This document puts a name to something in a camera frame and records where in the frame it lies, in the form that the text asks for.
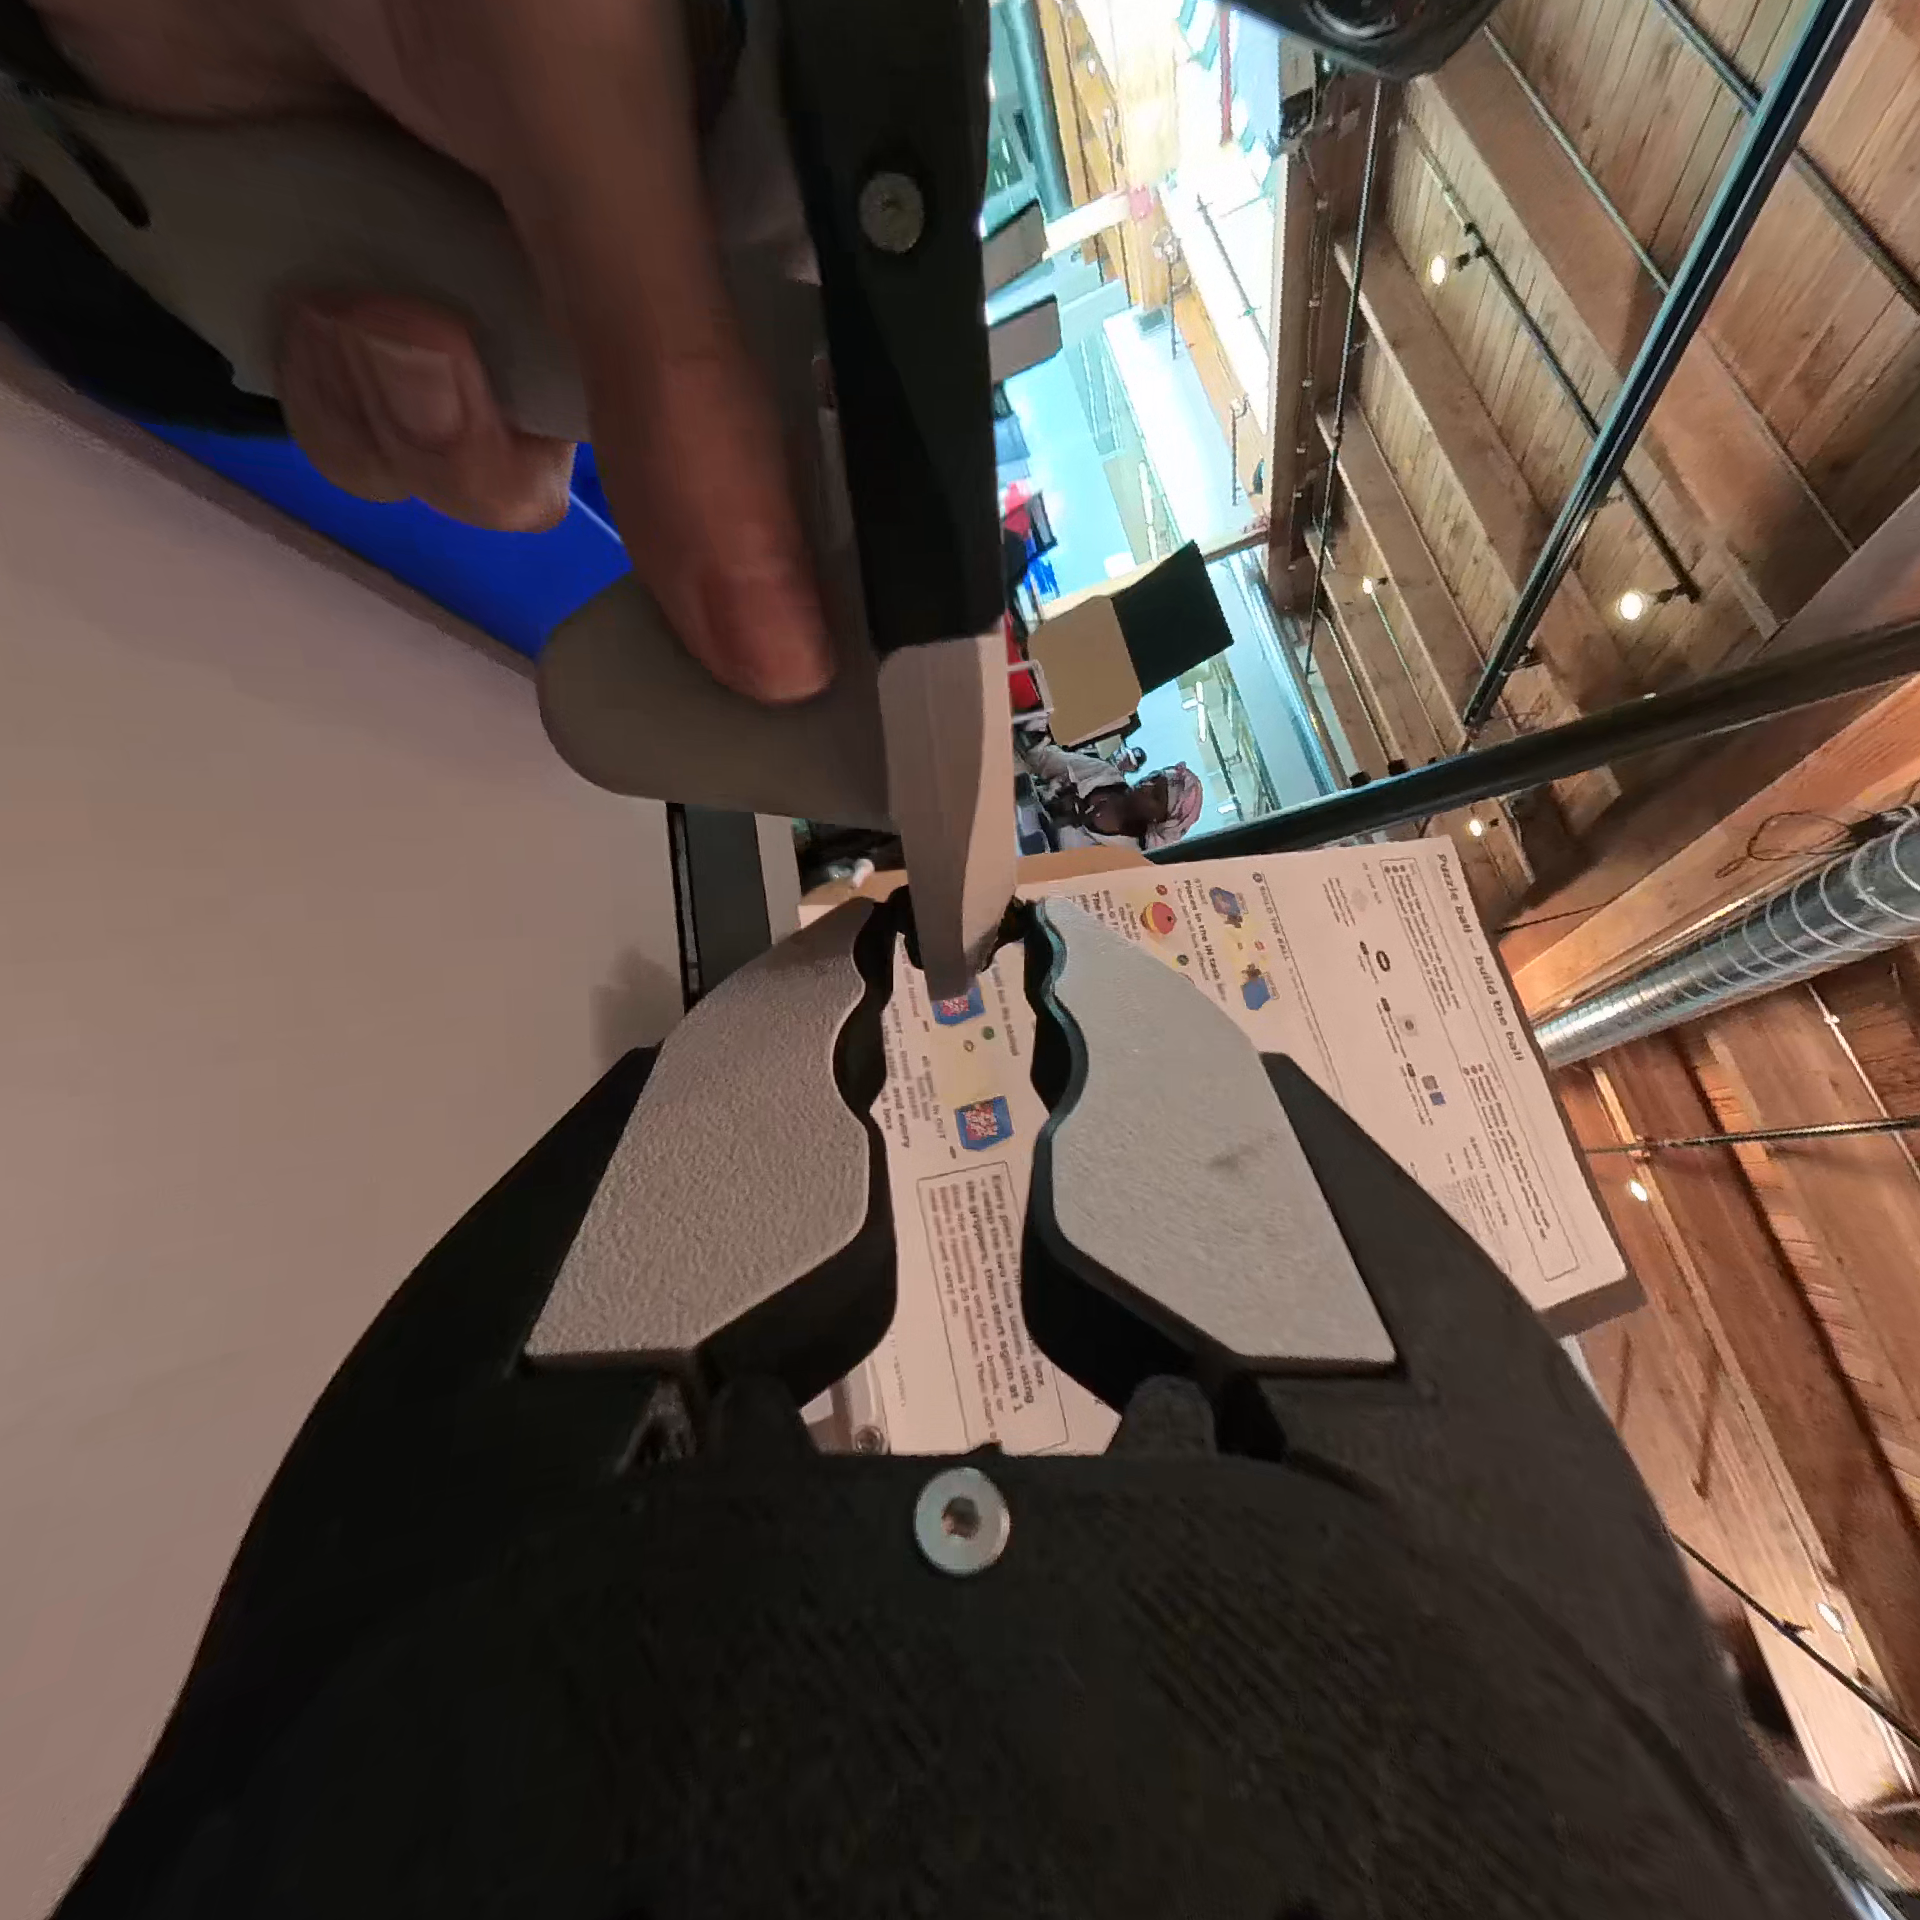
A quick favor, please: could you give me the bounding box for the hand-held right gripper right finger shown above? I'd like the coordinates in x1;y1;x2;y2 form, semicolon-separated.
1018;894;1408;1413

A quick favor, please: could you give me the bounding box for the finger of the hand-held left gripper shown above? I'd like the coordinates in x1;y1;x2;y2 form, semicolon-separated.
877;631;1023;1001

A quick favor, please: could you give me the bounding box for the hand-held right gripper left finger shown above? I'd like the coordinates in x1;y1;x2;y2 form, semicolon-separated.
520;894;904;1407

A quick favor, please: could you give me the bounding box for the person's left hand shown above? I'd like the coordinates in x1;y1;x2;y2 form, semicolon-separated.
22;0;838;705

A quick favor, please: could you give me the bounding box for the cardboard box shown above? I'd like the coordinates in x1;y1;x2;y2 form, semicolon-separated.
1028;592;1149;740

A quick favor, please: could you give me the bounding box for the printed instruction sheet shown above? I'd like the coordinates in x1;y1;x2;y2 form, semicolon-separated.
802;844;1596;1453

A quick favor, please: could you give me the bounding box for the black upright panel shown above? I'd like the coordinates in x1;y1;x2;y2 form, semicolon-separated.
668;802;797;1010

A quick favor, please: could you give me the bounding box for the black flat board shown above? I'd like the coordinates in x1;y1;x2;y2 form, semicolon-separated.
1106;538;1235;695

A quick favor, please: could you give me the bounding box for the blue plastic bin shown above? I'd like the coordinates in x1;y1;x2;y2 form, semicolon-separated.
142;415;636;663

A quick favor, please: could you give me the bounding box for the black metal pole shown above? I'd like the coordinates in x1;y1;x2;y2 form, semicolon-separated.
1148;614;1920;866

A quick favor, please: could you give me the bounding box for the spiral metal duct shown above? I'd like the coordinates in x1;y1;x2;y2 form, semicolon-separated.
1530;807;1920;1069

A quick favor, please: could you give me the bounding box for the black ceiling rail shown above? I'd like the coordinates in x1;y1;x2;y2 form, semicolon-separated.
1463;0;1876;732

